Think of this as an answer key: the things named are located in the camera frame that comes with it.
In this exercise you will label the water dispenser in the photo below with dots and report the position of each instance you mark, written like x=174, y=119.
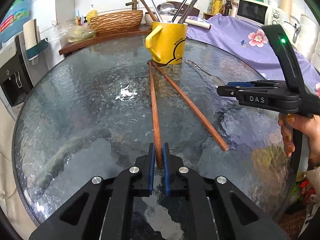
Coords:
x=18, y=74

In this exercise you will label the black chopstick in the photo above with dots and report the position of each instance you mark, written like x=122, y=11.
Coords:
x=178, y=11

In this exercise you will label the cream pan with lid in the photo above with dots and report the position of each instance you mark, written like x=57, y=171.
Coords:
x=199, y=23

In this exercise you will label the brass faucet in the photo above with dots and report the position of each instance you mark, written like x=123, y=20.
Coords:
x=133, y=4

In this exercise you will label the white microwave oven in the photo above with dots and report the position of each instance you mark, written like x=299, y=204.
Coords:
x=259, y=13

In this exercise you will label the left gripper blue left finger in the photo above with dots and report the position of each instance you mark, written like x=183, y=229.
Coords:
x=151, y=167

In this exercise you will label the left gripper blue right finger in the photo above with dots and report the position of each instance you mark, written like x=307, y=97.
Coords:
x=166, y=163

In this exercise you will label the plastic bag with fruit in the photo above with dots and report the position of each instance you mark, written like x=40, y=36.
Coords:
x=71, y=32

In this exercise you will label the small steel spoon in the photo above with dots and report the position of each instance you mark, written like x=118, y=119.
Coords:
x=216, y=80
x=165, y=11

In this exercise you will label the round glass table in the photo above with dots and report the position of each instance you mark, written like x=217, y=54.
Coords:
x=91, y=116

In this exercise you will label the yellow duck mug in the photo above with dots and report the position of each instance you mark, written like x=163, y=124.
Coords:
x=166, y=42

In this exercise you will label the white kettle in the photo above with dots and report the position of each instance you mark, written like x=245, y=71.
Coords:
x=292, y=28

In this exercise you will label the wooden counter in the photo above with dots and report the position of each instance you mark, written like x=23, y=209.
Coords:
x=98, y=38

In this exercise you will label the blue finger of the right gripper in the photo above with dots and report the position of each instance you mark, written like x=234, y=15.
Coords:
x=228, y=91
x=240, y=84

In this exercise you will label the brown glass bottle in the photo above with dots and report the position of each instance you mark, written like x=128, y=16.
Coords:
x=227, y=8

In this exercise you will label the woven basket sink bowl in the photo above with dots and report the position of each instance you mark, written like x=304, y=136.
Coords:
x=116, y=21

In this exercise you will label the yellow wrap roll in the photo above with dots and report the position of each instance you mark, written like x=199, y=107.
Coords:
x=216, y=6

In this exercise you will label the yellow soap bottle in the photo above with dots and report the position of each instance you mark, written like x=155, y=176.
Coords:
x=91, y=14

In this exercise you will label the right hand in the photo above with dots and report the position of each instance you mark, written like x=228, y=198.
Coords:
x=309, y=127

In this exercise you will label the blue water jug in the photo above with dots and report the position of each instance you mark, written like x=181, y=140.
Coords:
x=16, y=17

